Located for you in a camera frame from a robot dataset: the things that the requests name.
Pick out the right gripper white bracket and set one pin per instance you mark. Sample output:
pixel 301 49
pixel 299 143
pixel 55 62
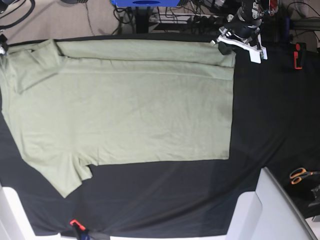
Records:
pixel 3 44

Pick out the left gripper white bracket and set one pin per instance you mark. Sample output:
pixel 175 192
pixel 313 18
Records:
pixel 228 40

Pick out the light green T-shirt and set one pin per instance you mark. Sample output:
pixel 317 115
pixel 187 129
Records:
pixel 72 104

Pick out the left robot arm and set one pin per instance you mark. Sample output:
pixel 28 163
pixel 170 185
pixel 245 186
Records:
pixel 243 29

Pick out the red black clamp right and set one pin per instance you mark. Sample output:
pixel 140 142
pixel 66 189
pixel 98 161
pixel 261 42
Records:
pixel 298 56

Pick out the red black clamp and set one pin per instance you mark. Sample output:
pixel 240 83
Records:
pixel 298 56
pixel 81 233

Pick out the black table cloth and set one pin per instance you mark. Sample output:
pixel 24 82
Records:
pixel 276 124

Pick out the blue box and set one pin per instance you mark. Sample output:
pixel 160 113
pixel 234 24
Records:
pixel 147 3

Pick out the white plastic bin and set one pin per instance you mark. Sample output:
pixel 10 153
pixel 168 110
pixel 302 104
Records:
pixel 267 213

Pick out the white table edge left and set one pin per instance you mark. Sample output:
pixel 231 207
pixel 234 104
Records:
pixel 14 224

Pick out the red black clamp bottom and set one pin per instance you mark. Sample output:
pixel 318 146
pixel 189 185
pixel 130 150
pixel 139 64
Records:
pixel 81 233

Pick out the orange handled scissors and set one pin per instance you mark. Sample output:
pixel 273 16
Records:
pixel 301 173

